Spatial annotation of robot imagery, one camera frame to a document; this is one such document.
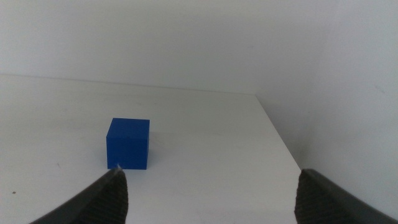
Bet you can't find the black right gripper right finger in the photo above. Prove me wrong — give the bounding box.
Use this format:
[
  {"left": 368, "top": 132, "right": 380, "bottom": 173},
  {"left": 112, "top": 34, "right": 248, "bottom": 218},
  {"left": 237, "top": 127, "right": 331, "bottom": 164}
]
[{"left": 294, "top": 169, "right": 398, "bottom": 224}]

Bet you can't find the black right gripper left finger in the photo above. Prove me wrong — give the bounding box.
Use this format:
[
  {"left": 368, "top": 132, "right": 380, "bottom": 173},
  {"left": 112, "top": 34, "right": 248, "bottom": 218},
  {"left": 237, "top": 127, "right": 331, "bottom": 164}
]
[{"left": 29, "top": 166, "right": 129, "bottom": 224}]

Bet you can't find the blue cube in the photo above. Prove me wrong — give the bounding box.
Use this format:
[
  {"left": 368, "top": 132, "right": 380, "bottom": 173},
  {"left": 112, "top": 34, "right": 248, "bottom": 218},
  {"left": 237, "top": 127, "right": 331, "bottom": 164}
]
[{"left": 106, "top": 117, "right": 150, "bottom": 170}]

